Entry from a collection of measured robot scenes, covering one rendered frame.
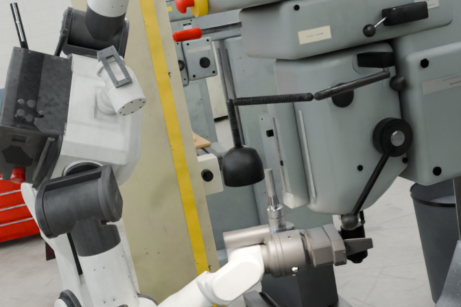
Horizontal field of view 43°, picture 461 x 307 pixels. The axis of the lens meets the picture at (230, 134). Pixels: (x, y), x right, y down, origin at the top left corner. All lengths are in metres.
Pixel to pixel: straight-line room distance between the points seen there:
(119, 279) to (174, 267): 1.80
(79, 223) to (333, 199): 0.49
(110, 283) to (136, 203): 1.68
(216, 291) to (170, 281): 1.85
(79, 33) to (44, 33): 8.63
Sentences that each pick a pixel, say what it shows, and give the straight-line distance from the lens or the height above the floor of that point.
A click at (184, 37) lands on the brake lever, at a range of 1.15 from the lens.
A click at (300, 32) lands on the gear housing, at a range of 1.00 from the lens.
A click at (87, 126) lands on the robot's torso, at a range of 1.25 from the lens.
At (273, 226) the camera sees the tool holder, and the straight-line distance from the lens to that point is 1.69.
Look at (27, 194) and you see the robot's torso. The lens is 1.62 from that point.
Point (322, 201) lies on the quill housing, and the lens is 1.13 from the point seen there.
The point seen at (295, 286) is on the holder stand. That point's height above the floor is 0.99.
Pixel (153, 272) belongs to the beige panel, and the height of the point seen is 0.56.
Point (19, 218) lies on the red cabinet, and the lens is 5.73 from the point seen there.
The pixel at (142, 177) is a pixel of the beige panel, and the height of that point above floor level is 1.04.
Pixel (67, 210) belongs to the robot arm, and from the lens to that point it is 1.17.
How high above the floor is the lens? 1.73
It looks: 12 degrees down
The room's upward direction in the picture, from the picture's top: 11 degrees counter-clockwise
